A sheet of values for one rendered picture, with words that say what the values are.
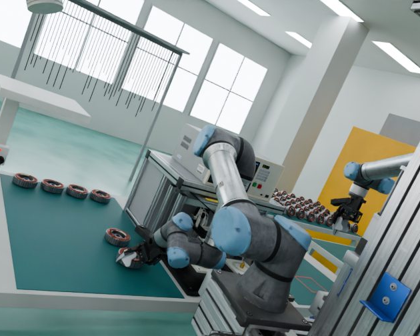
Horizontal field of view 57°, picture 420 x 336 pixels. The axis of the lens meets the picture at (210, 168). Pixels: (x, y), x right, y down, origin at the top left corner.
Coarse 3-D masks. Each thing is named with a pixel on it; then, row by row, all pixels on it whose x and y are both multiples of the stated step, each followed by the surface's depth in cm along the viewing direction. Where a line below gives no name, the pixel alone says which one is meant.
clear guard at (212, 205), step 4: (196, 196) 175; (200, 196) 178; (204, 196) 181; (200, 200) 171; (204, 200) 174; (216, 200) 184; (204, 204) 168; (208, 204) 170; (212, 204) 173; (216, 204) 176; (208, 208) 165; (212, 208) 167; (216, 208) 170; (212, 212) 162
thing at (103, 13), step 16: (64, 0) 433; (80, 0) 419; (32, 16) 422; (96, 16) 455; (112, 16) 440; (128, 32) 479; (144, 32) 464; (32, 48) 434; (112, 48) 476; (128, 48) 486; (144, 48) 496; (176, 48) 491; (16, 64) 431; (96, 64) 474; (144, 64) 503; (176, 64) 523; (48, 80) 454; (144, 80) 511; (144, 144) 542
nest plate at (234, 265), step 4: (228, 260) 197; (232, 260) 200; (236, 260) 202; (228, 264) 193; (232, 264) 195; (236, 264) 197; (240, 264) 199; (232, 268) 190; (236, 268) 192; (240, 268) 194; (244, 268) 196; (236, 272) 187; (240, 272) 189; (244, 272) 191
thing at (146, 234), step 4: (136, 228) 156; (140, 228) 155; (144, 228) 156; (136, 232) 155; (140, 232) 154; (144, 232) 152; (148, 232) 154; (144, 236) 152; (148, 236) 150; (148, 240) 150
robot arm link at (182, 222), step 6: (174, 216) 144; (180, 216) 140; (186, 216) 143; (168, 222) 143; (174, 222) 140; (180, 222) 139; (186, 222) 140; (192, 222) 143; (162, 228) 145; (168, 228) 141; (174, 228) 139; (180, 228) 139; (186, 228) 139; (162, 234) 143; (168, 234) 139
